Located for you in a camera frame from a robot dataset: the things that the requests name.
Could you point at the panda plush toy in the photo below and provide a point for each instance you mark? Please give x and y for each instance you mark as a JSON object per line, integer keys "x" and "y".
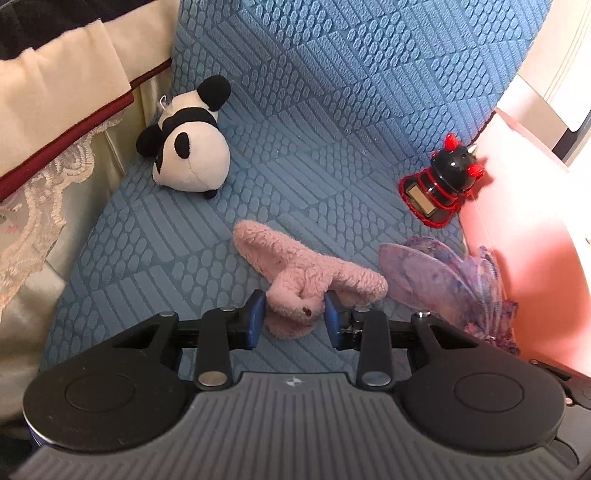
{"x": 203, "y": 157}

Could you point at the lace bed skirt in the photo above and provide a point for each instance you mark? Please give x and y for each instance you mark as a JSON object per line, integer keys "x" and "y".
{"x": 37, "y": 230}

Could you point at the striped fleece blanket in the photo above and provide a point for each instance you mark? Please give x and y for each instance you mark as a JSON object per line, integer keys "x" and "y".
{"x": 60, "y": 92}

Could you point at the blue textured chair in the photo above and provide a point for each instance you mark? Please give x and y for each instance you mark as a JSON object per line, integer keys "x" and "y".
{"x": 323, "y": 92}

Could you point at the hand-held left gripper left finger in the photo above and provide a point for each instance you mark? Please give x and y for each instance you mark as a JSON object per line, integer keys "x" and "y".
{"x": 254, "y": 319}

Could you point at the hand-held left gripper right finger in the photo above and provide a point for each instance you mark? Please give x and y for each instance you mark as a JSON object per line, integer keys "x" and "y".
{"x": 332, "y": 324}

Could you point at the black red devil figurine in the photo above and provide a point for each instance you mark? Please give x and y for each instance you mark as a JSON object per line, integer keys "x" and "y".
{"x": 450, "y": 170}

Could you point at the pink plush rabbit toy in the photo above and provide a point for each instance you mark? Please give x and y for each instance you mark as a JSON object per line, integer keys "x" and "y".
{"x": 286, "y": 263}

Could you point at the pink cardboard box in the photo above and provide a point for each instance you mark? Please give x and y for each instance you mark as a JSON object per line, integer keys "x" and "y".
{"x": 521, "y": 230}

